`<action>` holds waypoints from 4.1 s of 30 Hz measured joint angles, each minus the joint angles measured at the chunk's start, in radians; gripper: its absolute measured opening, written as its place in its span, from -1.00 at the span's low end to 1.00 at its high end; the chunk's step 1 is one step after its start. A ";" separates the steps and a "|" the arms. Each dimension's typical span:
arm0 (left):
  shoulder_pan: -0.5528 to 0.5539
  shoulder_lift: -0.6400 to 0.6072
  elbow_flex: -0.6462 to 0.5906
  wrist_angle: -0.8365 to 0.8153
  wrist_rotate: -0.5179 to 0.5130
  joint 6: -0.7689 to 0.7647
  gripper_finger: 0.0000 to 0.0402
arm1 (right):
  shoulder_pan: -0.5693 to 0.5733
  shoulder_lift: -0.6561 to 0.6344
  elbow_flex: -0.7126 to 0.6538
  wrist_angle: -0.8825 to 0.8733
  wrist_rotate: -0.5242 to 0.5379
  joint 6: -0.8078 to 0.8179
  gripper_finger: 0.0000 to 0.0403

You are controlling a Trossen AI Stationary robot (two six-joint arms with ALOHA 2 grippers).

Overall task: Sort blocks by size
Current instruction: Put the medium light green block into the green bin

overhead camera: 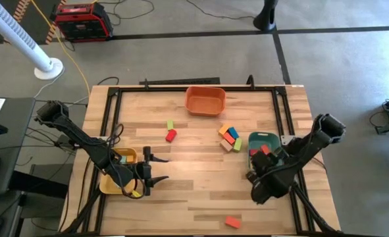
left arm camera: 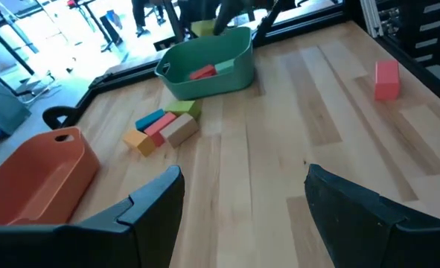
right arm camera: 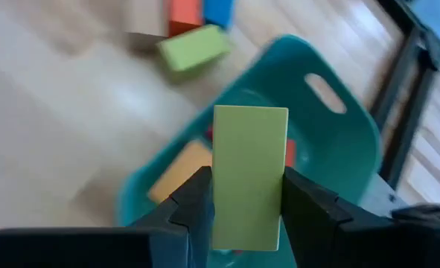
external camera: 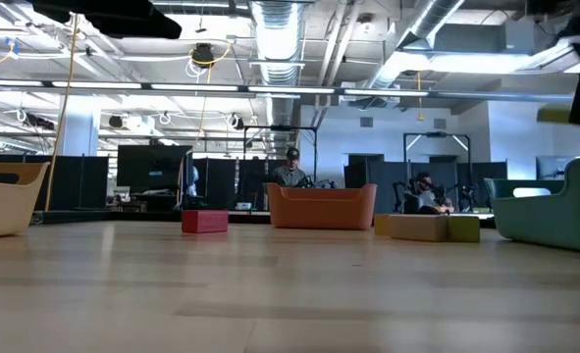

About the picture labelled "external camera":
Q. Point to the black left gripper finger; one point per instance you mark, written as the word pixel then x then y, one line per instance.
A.
pixel 51 9
pixel 137 22

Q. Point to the light green block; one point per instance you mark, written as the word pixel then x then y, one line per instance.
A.
pixel 553 115

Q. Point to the green plastic bin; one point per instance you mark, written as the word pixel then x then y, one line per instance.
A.
pixel 554 220

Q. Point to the olive green block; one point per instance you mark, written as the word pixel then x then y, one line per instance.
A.
pixel 465 229

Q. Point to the red block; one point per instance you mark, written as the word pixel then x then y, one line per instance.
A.
pixel 205 221

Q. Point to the tan block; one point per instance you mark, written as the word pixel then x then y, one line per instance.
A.
pixel 419 228

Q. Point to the orange-yellow block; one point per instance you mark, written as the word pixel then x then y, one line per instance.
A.
pixel 382 224

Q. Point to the orange plastic bin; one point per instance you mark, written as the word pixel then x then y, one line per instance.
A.
pixel 321 208

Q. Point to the black background robot arm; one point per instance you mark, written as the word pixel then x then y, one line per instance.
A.
pixel 314 182

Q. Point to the small dark monitor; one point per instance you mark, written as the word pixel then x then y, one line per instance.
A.
pixel 554 167

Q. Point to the long ceiling light strip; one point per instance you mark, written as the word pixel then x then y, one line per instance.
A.
pixel 196 87

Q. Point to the grey ceiling air unit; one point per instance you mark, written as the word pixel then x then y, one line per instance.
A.
pixel 481 38

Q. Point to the white building column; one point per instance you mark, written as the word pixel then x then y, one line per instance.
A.
pixel 78 127

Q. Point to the large black monitor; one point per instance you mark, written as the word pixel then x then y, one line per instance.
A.
pixel 147 169

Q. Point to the person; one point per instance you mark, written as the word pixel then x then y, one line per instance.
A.
pixel 289 174
pixel 193 181
pixel 429 196

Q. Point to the cream plastic bin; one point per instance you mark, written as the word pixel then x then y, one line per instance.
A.
pixel 5 211

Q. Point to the wide silver air duct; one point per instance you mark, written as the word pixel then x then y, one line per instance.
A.
pixel 276 39

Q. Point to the black metal frame stand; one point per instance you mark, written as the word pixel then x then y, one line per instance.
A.
pixel 279 128
pixel 437 134

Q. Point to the slanted silver air duct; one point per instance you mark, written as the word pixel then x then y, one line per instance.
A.
pixel 417 34

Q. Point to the black table frame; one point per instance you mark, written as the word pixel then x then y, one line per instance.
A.
pixel 73 216

